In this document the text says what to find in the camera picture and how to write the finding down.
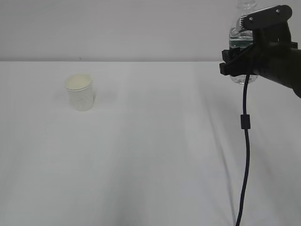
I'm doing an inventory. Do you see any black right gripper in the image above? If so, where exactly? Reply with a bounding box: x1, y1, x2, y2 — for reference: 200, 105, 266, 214
219, 24, 298, 81

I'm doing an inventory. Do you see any white paper cup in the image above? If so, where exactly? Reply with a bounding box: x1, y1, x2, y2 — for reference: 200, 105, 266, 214
64, 74, 94, 111

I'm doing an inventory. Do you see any black right camera cable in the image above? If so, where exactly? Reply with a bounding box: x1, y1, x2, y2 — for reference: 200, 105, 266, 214
236, 73, 252, 226

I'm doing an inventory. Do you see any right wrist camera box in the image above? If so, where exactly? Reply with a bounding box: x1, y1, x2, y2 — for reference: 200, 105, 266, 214
236, 5, 293, 32

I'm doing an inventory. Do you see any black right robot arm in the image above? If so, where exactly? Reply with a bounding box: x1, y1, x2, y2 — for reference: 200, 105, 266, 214
220, 23, 301, 97

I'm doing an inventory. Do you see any clear green-label water bottle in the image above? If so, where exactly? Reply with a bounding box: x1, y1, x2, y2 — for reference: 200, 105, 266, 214
228, 0, 257, 85

